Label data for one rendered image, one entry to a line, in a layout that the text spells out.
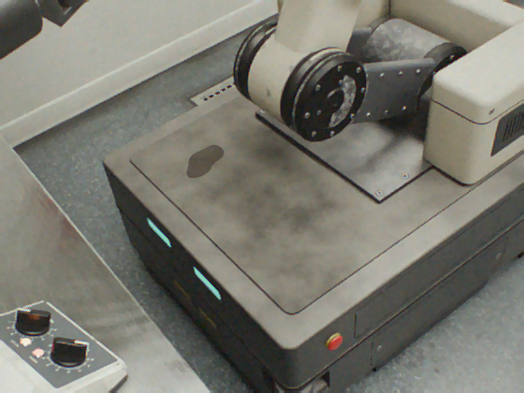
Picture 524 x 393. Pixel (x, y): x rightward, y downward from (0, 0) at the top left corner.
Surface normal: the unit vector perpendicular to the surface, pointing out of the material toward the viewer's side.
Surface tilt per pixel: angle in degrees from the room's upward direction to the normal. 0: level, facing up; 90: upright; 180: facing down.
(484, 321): 0
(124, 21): 90
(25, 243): 0
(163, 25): 90
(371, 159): 0
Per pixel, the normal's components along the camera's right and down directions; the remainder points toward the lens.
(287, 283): -0.13, -0.67
